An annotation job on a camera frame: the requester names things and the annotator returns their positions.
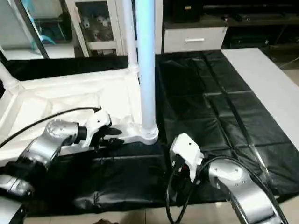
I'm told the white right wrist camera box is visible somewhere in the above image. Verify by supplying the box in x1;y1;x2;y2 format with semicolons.
169;133;205;183

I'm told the white flat board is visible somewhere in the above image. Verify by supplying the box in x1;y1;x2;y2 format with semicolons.
220;47;299;151

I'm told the white plastic table leg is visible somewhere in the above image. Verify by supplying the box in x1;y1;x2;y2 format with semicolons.
0;61;20;92
134;0;159;139
121;0;140;76

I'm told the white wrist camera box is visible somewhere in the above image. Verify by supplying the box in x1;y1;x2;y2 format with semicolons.
169;133;205;183
85;111;113;148

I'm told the white glass door cabinet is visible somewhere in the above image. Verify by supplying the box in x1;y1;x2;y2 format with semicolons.
64;0;164;57

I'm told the white drawer unit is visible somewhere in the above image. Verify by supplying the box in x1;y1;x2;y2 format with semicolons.
163;27;228;53

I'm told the grey metal pole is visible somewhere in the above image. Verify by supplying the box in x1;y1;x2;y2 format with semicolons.
13;0;50;59

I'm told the black equipment case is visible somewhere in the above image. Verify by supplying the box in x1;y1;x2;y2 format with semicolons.
170;0;205;23

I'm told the teal plastic object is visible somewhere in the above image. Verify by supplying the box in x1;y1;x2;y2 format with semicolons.
38;35;57;46

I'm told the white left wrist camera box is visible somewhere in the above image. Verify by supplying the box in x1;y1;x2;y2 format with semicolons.
85;111;113;148

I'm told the white plastic table top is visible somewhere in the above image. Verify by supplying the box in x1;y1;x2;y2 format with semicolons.
0;67;160;167

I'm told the black work mat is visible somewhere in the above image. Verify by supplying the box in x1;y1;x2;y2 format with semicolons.
0;49;299;217

